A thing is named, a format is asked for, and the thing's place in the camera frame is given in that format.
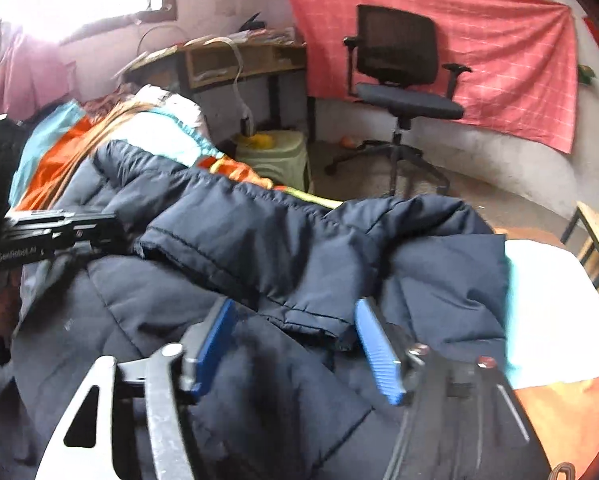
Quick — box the navy padded jacket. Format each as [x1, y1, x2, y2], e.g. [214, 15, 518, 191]
[0, 141, 509, 479]

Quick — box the colourful striped bed blanket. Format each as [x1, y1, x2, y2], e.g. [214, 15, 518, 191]
[10, 87, 599, 470]

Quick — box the green plastic stool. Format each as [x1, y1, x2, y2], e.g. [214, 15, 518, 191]
[232, 130, 313, 192]

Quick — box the wooden desk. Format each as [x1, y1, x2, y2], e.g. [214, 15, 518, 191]
[118, 34, 308, 130]

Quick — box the black office chair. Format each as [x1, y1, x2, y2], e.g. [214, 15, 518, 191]
[324, 4, 472, 196]

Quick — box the white cable on desk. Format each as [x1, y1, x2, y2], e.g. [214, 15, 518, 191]
[198, 34, 256, 137]

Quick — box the red checked wall cloth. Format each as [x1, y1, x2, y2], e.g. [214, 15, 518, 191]
[290, 0, 577, 154]

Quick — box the red paper wall decoration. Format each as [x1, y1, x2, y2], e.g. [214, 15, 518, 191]
[583, 15, 599, 48]

